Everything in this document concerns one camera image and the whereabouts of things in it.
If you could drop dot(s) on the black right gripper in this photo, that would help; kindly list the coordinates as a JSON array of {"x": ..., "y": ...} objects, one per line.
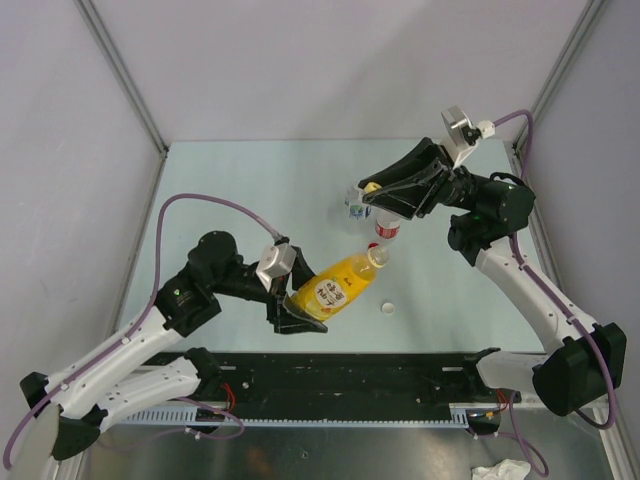
[{"x": 419, "y": 194}]

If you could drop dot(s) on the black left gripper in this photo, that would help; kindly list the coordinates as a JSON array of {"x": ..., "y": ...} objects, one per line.
[{"x": 284, "y": 320}]

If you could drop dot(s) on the yellow juice bottle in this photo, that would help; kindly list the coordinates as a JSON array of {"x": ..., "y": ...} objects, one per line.
[{"x": 331, "y": 291}]

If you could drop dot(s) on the yellow bottle cap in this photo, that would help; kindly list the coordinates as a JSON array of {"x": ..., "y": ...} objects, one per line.
[{"x": 372, "y": 187}]

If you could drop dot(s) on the red label water bottle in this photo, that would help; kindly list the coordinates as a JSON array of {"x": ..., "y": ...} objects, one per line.
[{"x": 387, "y": 224}]

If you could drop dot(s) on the blue white label water bottle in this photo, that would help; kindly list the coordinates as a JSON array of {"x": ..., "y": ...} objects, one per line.
[{"x": 356, "y": 209}]

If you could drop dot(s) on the white bottle cap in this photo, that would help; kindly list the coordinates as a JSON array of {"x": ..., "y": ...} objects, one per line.
[{"x": 387, "y": 308}]

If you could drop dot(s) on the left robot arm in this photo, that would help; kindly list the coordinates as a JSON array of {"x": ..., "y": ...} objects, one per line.
[{"x": 99, "y": 390}]

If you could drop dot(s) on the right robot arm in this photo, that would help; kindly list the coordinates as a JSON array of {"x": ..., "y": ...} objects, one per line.
[{"x": 581, "y": 360}]

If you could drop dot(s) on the crumpled white tissue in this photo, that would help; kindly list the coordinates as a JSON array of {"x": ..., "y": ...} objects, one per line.
[{"x": 507, "y": 469}]

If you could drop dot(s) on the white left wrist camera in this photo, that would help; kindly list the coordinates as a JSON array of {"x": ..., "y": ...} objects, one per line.
[{"x": 276, "y": 261}]

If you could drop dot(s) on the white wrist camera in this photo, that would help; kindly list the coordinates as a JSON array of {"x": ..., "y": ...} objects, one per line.
[
  {"x": 462, "y": 135},
  {"x": 276, "y": 261}
]

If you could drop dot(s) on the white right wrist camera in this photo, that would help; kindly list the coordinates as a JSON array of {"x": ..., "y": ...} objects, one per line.
[{"x": 462, "y": 135}]

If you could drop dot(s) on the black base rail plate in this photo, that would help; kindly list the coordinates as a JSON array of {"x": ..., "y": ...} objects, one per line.
[{"x": 348, "y": 387}]

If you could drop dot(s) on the left aluminium frame post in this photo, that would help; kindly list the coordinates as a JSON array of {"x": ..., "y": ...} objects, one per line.
[{"x": 116, "y": 63}]

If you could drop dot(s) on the aluminium frame post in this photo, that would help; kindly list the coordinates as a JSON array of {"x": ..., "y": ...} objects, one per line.
[
  {"x": 116, "y": 63},
  {"x": 570, "y": 52}
]

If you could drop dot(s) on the right aluminium frame post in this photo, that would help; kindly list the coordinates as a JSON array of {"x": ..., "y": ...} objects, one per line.
[{"x": 570, "y": 52}]

